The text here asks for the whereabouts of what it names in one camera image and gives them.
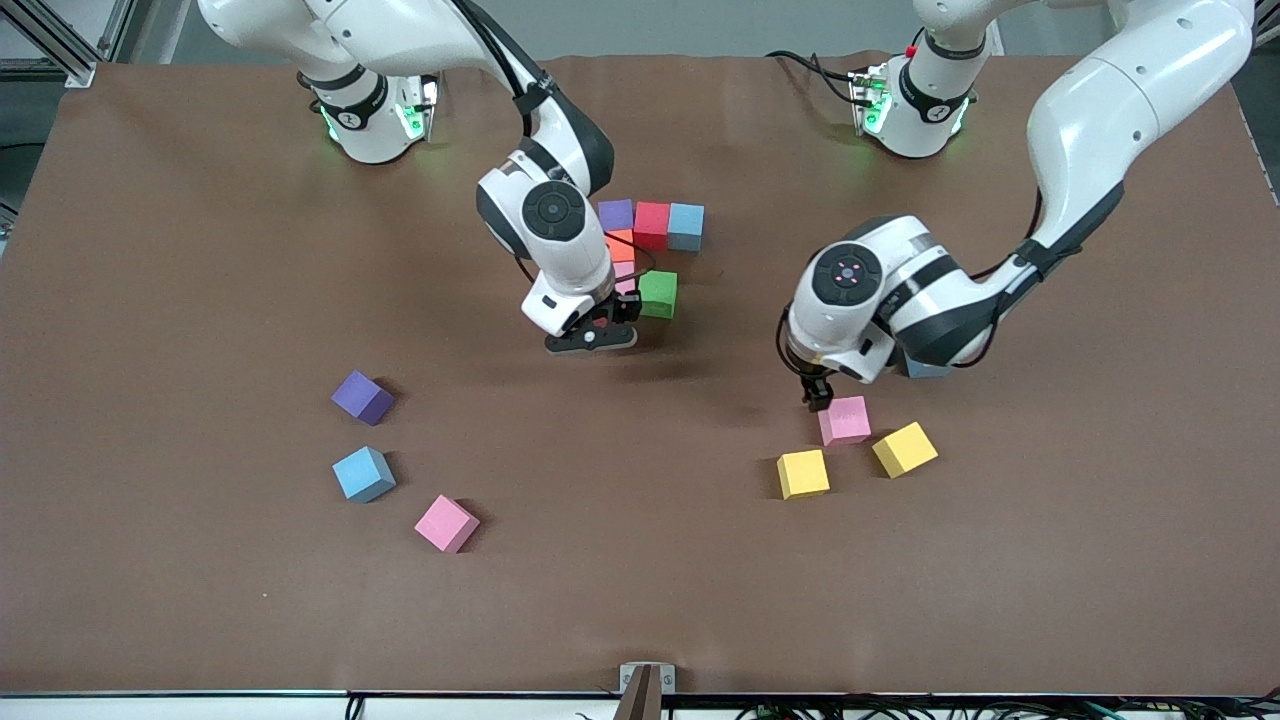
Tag green foam cube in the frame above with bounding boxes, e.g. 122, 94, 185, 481
638, 270, 679, 321

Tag yellow foam cube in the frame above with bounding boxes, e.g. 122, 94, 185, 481
871, 420, 940, 480
776, 448, 832, 501

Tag table cover sheet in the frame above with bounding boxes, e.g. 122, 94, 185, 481
0, 52, 1280, 696

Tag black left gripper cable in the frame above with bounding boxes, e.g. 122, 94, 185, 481
970, 190, 1043, 281

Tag black left base cable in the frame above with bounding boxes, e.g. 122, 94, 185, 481
766, 48, 863, 109

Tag tangled black cables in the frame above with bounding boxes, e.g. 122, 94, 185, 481
735, 698, 1280, 720

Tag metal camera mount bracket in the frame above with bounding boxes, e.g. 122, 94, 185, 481
618, 661, 677, 720

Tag white table edge rail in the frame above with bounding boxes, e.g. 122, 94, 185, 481
0, 690, 1280, 720

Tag aluminium frame post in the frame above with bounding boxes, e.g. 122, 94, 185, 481
1235, 0, 1280, 71
0, 0, 136, 89

